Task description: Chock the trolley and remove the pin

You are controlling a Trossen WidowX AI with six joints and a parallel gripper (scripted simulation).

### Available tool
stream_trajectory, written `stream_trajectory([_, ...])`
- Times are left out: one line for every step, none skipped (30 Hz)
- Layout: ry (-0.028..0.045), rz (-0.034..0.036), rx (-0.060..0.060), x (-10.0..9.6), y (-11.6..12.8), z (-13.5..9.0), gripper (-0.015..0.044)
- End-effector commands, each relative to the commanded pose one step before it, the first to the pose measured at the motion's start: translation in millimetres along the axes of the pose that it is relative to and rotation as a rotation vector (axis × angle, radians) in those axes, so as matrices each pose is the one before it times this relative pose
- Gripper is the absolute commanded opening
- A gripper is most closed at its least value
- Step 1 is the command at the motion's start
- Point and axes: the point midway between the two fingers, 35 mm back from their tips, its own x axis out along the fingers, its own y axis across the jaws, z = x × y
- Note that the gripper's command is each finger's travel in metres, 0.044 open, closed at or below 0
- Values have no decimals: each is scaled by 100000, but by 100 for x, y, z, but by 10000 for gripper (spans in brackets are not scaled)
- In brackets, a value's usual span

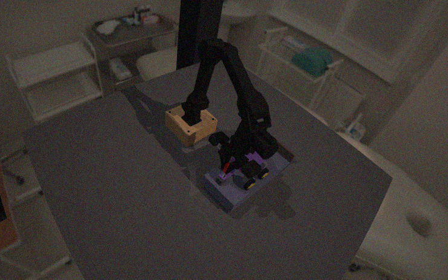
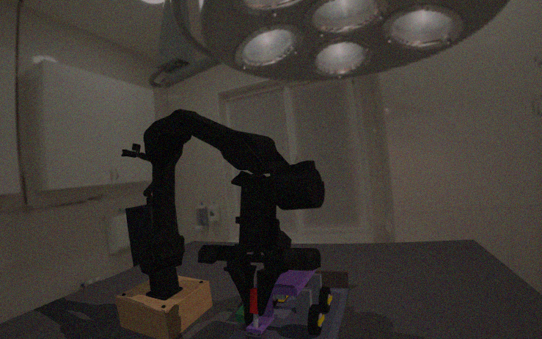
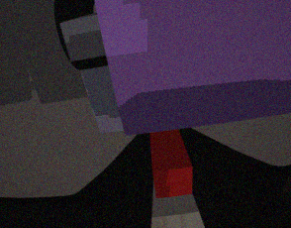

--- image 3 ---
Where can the purple wheeled trolley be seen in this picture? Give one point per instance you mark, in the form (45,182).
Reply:
(177,64)

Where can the red-headed pin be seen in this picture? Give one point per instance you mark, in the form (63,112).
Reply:
(171,167)

